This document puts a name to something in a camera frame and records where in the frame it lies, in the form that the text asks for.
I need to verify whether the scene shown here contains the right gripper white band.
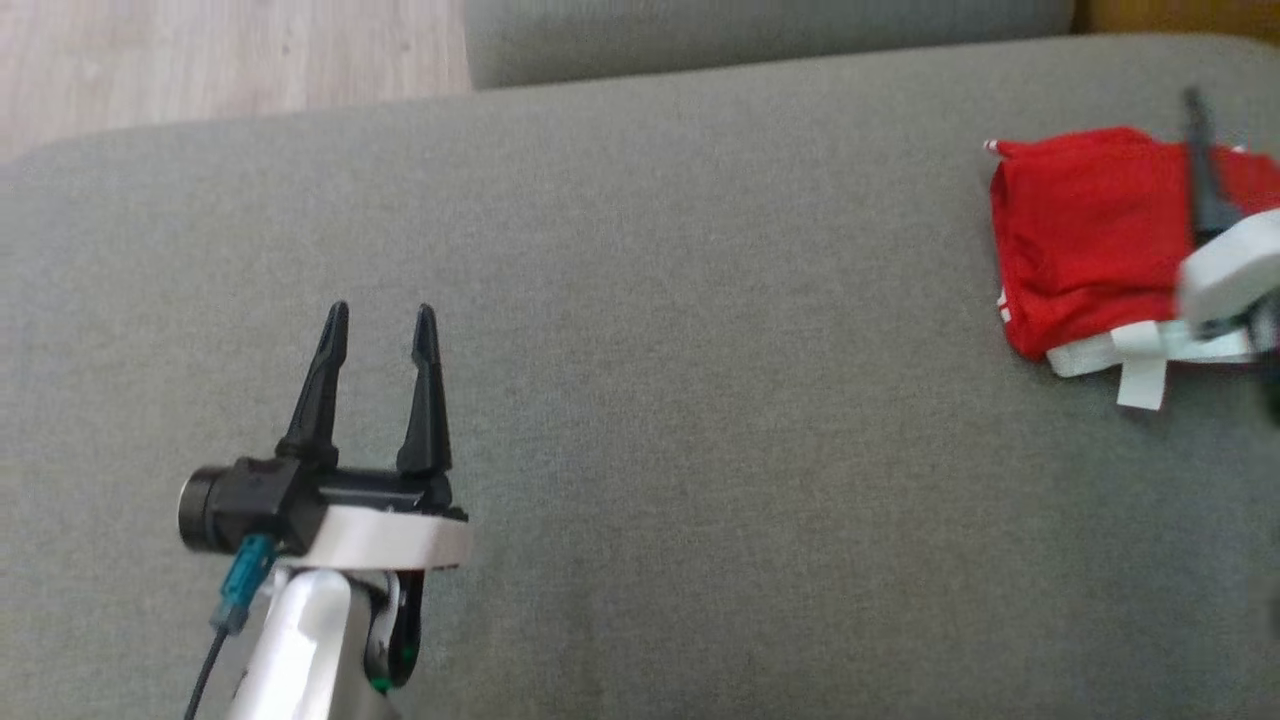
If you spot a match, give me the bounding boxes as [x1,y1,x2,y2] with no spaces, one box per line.
[1175,87,1280,329]

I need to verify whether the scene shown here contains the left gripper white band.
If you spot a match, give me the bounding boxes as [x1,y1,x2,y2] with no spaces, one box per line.
[275,300,475,572]

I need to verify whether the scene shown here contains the red and white shirt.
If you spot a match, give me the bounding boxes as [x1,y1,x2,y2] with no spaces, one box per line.
[984,126,1280,412]

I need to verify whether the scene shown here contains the red shorts with white stripe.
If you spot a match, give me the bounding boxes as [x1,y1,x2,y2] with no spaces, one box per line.
[998,270,1183,363]

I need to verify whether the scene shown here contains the large grey sofa seat cushion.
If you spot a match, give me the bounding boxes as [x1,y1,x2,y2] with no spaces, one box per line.
[0,33,1280,720]

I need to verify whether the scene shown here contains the small grey sofa cushion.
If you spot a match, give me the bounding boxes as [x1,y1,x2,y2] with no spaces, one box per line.
[465,0,1076,91]

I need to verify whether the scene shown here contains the left cable with teal plug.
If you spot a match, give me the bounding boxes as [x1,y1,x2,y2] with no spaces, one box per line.
[183,533,279,720]

